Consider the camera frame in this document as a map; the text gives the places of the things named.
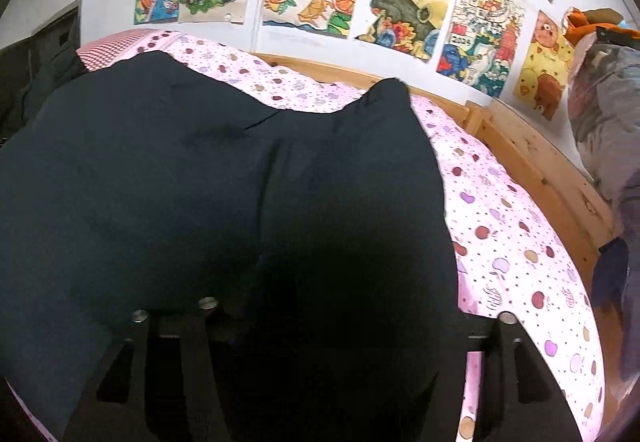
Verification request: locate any black garment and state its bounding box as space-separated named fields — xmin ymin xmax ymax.
xmin=1 ymin=52 xmax=465 ymax=441

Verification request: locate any black cabinet at left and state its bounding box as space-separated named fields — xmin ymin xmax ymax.
xmin=1 ymin=0 xmax=87 ymax=144

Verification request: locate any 2024 dragon drawing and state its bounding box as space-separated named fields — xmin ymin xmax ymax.
xmin=436 ymin=0 xmax=525 ymax=98

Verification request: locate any wooden bed frame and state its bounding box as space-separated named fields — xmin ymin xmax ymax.
xmin=249 ymin=52 xmax=626 ymax=428

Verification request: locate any pink apple print bedsheet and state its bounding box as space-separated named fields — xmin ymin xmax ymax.
xmin=11 ymin=29 xmax=606 ymax=441

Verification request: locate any orange cloth on pile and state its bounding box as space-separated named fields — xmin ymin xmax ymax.
xmin=563 ymin=8 xmax=639 ymax=46

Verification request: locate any yellow bear drawing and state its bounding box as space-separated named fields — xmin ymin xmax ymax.
xmin=513 ymin=11 xmax=574 ymax=121

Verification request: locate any plastic bagged clothes pile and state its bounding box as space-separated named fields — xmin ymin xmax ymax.
xmin=567 ymin=26 xmax=639 ymax=380

